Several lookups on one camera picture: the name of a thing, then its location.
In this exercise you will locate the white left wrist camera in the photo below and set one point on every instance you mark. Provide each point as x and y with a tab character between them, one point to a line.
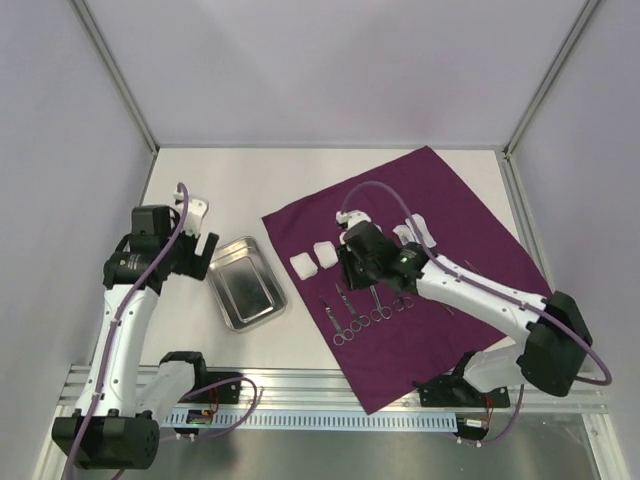
191	212

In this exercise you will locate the aluminium right side rail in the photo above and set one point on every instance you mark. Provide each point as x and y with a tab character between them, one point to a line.
545	270

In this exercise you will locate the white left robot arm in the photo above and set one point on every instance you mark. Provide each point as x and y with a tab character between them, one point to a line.
114	424

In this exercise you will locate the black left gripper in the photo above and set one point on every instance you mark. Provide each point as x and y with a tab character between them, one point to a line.
194	264

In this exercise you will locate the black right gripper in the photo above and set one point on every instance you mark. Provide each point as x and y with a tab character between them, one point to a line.
350	267

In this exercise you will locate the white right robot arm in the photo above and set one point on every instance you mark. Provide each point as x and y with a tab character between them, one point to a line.
550	337

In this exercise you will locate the stainless steel tray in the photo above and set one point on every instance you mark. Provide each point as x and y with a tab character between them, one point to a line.
244	285

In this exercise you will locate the aluminium left frame post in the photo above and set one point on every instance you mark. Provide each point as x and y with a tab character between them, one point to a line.
98	40

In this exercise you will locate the white slotted cable duct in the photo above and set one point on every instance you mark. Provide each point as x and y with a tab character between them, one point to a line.
317	420

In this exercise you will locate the aluminium right frame post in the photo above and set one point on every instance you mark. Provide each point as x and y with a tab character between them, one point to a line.
560	60

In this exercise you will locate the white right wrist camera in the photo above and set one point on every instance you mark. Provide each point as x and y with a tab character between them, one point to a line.
348	219

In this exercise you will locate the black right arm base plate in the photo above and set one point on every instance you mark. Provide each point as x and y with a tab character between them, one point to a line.
450	390

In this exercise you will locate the aluminium frame post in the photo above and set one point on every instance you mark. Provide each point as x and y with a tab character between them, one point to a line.
560	60
98	40

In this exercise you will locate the packaged blade pouch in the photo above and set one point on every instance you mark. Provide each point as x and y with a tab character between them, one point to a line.
420	231
404	234

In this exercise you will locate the purple cloth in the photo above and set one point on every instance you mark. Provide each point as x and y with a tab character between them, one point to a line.
427	340

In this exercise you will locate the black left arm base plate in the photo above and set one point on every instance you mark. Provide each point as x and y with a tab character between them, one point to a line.
217	388

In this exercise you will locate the aluminium front rail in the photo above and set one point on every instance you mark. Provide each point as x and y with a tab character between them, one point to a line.
328	389

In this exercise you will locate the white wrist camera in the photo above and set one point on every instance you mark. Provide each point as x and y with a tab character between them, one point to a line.
191	212
348	219

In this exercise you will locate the aluminium rail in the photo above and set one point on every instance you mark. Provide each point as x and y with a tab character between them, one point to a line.
545	270
328	389

